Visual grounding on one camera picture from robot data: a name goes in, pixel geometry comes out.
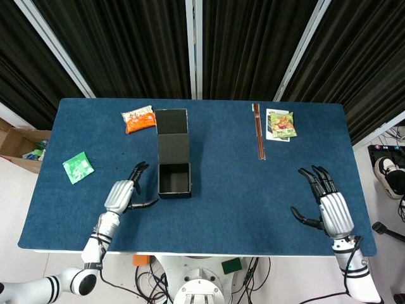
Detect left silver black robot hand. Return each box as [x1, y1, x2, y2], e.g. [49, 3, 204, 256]
[103, 161, 159, 217]

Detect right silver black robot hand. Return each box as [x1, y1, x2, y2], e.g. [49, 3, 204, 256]
[290, 165, 355, 240]

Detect black paper box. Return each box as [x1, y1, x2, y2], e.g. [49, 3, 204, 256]
[154, 108, 193, 200]

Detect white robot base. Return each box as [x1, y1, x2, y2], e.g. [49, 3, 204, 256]
[157, 255, 245, 304]

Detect brown cardboard box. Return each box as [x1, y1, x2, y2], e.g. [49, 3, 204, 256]
[0, 117, 51, 174]

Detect green foil packet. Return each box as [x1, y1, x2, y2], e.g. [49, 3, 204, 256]
[62, 151, 96, 186]

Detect black and white shoe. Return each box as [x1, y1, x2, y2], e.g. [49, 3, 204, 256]
[374, 156, 405, 200]

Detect black electronic device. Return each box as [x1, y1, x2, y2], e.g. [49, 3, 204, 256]
[367, 144, 402, 175]

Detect orange snack packet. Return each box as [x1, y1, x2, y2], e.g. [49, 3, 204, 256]
[121, 105, 158, 135]

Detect blue felt table mat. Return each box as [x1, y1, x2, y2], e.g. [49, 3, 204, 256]
[17, 97, 378, 258]

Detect green vegetable snack bag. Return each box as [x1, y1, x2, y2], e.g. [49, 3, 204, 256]
[268, 111, 298, 139]

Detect red-brown chopsticks in clear sleeve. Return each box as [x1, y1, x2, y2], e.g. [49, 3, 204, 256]
[251, 103, 267, 162]

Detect green block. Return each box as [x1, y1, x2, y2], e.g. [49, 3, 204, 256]
[221, 257, 243, 275]

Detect white printed packet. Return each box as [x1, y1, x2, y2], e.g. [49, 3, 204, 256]
[265, 108, 291, 143]

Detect black pleated curtain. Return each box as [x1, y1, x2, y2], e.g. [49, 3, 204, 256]
[202, 0, 318, 102]
[0, 0, 85, 131]
[280, 0, 405, 146]
[31, 0, 192, 100]

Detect black handle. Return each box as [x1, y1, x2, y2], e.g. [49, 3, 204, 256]
[371, 221, 405, 244]

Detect white frame post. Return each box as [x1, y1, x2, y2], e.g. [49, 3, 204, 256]
[13, 0, 96, 99]
[185, 0, 204, 101]
[273, 0, 332, 103]
[352, 110, 405, 151]

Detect black cable bundle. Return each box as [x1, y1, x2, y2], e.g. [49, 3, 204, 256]
[99, 255, 352, 304]

